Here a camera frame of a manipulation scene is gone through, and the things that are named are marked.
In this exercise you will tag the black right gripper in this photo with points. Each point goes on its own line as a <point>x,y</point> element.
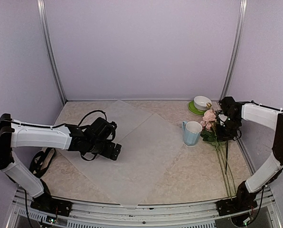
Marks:
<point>224,137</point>

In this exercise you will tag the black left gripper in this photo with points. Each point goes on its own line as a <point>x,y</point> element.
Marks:
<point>108,153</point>

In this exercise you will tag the pink fake rose stem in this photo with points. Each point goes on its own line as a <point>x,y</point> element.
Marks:
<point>209,124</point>
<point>228,178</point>

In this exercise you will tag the light blue ceramic mug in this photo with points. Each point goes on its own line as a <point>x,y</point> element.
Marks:
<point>191,132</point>

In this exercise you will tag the white wrapping paper sheet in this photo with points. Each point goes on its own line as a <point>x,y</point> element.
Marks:
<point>146,171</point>

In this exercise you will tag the blue fake hydrangea stem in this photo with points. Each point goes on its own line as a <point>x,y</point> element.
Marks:
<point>226,159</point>

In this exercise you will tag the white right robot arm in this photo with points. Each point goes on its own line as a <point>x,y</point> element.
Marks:
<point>261,129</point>

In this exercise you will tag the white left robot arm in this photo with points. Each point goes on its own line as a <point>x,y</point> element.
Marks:
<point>15,134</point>

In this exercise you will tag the white ceramic bowl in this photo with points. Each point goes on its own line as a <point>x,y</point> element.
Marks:
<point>202,103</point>

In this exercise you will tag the green round saucer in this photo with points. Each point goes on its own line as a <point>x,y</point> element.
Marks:
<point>193,109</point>

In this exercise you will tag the right aluminium corner post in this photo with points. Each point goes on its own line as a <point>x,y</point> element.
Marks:
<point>235,48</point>

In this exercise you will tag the aluminium corner post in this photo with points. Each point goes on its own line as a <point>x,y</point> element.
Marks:
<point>50,52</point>
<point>235,48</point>

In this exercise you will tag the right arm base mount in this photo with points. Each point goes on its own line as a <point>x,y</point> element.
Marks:
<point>233,205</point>

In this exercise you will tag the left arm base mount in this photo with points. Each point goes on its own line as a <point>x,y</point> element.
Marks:
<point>53,206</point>

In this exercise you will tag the aluminium front rail frame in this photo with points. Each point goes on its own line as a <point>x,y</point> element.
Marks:
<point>85,214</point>

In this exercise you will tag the left aluminium corner post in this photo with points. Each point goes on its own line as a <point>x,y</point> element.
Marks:
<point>50,52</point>

